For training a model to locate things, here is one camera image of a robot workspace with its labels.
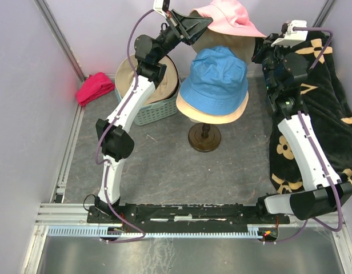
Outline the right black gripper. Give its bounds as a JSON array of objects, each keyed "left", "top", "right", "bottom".
[{"left": 254, "top": 33, "right": 295, "bottom": 95}]

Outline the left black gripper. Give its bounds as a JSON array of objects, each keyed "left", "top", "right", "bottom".
[{"left": 153, "top": 7, "right": 212, "bottom": 62}]

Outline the pink beige bucket hat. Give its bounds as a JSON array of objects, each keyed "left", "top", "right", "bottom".
[{"left": 189, "top": 0, "right": 267, "bottom": 66}]

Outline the blue bucket hat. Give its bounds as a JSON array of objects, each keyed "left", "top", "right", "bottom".
[{"left": 179, "top": 46, "right": 248, "bottom": 116}]

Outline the peach bucket hat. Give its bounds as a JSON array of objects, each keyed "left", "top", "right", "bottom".
[{"left": 175, "top": 91, "right": 249, "bottom": 124}]

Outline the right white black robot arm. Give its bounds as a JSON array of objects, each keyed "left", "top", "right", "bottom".
[{"left": 251, "top": 34, "right": 352, "bottom": 224}]

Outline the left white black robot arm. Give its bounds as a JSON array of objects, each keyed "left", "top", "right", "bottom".
[{"left": 94, "top": 10, "right": 213, "bottom": 223}]

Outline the beige hat in basket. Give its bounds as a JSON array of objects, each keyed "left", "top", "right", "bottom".
[{"left": 115, "top": 55, "right": 179, "bottom": 106}]

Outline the black floral blanket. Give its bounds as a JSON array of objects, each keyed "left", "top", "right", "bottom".
[{"left": 269, "top": 31, "right": 352, "bottom": 194}]

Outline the teal plastic basket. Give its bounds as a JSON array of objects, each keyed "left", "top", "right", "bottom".
[{"left": 115, "top": 85, "right": 181, "bottom": 127}]

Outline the dark wooden hat stand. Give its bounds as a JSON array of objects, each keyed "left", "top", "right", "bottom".
[{"left": 188, "top": 123, "right": 221, "bottom": 153}]

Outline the red cloth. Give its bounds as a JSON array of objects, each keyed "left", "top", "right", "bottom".
[{"left": 75, "top": 72, "right": 115, "bottom": 106}]

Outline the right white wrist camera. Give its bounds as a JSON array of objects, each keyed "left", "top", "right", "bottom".
[{"left": 271, "top": 20, "right": 308, "bottom": 47}]

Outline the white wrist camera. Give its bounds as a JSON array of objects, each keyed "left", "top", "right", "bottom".
[
  {"left": 271, "top": 20, "right": 308, "bottom": 47},
  {"left": 153, "top": 0, "right": 170, "bottom": 18}
]

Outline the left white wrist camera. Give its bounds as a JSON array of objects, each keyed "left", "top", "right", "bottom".
[{"left": 153, "top": 0, "right": 170, "bottom": 18}]

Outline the right aluminium frame post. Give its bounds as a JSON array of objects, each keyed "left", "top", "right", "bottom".
[{"left": 311, "top": 0, "right": 337, "bottom": 27}]

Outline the aluminium frame post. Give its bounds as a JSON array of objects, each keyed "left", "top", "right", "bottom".
[
  {"left": 311, "top": 0, "right": 337, "bottom": 27},
  {"left": 34, "top": 0, "right": 87, "bottom": 82}
]

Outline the left aluminium frame post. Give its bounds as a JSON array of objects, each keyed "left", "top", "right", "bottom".
[{"left": 34, "top": 0, "right": 87, "bottom": 82}]

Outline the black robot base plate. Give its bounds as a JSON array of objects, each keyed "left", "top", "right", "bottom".
[{"left": 87, "top": 203, "right": 290, "bottom": 233}]

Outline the light blue cable duct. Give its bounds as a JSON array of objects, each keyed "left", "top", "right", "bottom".
[{"left": 47, "top": 225, "right": 262, "bottom": 239}]

